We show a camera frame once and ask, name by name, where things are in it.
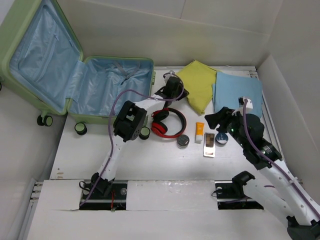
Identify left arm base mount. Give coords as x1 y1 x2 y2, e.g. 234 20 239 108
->
79 182 128 211

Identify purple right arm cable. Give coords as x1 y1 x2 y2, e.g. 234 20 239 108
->
219 98 320 221

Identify red black headphones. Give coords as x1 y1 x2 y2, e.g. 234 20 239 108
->
151 107 187 139

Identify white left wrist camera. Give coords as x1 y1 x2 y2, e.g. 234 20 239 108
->
163 70 176 82

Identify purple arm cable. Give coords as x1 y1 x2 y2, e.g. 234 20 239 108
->
219 98 320 221
79 70 185 208

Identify light blue garment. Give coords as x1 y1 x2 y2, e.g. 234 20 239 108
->
212 72 263 118

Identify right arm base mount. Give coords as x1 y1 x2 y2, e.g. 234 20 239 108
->
211 180 264 210

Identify eyeshadow palette with mirror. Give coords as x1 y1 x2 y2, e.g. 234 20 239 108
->
203 132 216 158

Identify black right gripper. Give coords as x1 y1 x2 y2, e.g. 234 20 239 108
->
204 106 249 149

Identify orange white sunscreen tube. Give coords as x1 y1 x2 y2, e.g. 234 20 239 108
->
195 122 205 144

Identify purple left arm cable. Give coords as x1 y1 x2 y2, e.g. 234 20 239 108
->
79 70 185 208

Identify yellow garment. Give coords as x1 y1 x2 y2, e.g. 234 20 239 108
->
176 60 219 115

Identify green suitcase blue lining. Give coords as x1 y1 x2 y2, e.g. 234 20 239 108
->
0 0 155 135

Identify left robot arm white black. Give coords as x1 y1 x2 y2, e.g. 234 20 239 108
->
79 72 189 206

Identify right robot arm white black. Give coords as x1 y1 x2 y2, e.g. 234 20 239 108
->
204 107 320 240

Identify black round jar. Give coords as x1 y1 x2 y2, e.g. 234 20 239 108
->
177 134 190 149

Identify blue round tin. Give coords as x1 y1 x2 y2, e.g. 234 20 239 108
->
215 132 229 147

